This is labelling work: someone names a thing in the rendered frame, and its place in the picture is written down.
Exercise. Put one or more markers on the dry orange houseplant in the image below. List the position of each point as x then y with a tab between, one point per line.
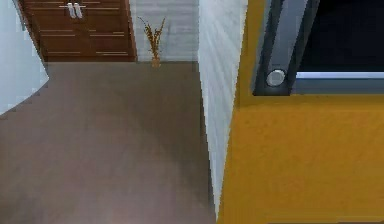
154	41

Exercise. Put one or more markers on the black television set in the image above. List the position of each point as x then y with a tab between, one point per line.
300	40

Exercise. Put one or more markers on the brown wooden cupboard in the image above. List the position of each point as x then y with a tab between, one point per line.
83	36

